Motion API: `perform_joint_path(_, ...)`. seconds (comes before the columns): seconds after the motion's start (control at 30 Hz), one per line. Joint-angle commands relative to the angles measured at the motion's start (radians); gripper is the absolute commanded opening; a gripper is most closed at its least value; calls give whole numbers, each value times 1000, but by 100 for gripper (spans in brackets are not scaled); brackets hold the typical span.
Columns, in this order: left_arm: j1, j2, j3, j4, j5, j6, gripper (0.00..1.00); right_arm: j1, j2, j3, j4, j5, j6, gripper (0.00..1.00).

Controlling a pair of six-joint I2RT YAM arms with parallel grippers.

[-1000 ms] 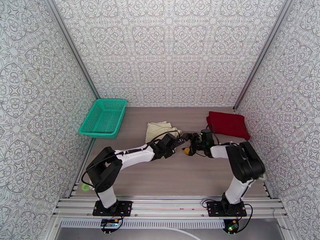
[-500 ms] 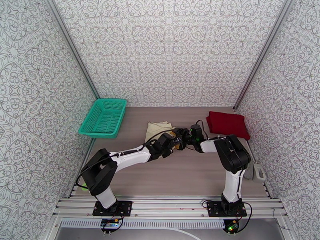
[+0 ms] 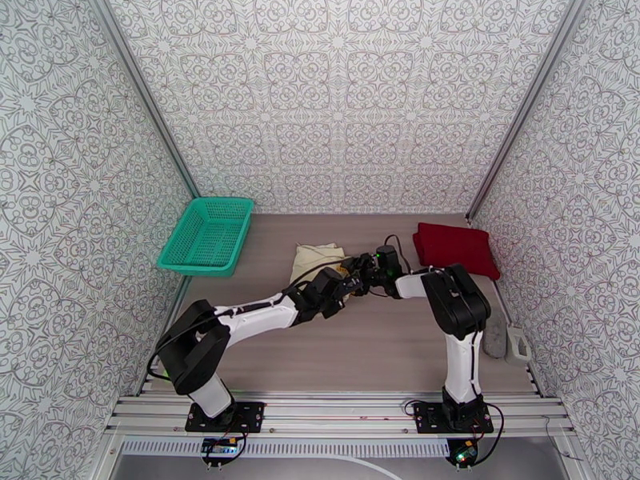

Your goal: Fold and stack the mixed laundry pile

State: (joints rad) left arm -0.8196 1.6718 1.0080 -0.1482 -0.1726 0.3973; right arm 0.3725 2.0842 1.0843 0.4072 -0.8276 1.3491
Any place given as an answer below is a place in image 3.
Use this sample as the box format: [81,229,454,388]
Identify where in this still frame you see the beige drawstring shorts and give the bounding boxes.
[290,242,351,286]

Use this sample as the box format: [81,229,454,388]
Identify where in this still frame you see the red shirt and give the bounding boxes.
[412,222,502,281]

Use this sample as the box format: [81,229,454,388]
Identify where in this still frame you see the teal plastic laundry basket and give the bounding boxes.
[156,196,255,278]

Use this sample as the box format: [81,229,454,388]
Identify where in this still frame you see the grey oblong pad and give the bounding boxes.
[482,313,509,360]

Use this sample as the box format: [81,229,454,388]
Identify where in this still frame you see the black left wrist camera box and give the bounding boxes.
[312,267,347,294]

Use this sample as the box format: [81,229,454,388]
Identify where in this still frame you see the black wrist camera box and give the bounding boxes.
[312,267,347,294]
[374,245,402,277]

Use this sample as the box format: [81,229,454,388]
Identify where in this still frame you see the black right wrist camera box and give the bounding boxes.
[374,245,402,277]

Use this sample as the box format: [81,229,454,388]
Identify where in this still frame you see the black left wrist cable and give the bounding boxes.
[287,262,351,296]

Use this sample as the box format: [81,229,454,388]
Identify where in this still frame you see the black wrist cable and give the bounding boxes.
[382,234,414,274]
[287,262,351,296]

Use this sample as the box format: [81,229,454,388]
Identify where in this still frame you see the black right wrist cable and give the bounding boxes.
[382,234,414,274]

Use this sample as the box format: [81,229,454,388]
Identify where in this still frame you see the aluminium rail frame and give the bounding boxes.
[105,390,576,440]

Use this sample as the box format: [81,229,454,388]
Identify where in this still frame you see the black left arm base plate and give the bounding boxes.
[185,401,266,434]

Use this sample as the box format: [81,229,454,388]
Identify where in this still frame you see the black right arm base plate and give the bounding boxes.
[414,401,494,434]

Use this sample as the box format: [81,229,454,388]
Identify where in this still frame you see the white slotted cable duct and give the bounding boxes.
[119,439,451,457]

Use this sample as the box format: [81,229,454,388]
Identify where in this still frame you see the aluminium corner post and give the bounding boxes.
[87,0,201,201]
[465,0,589,222]

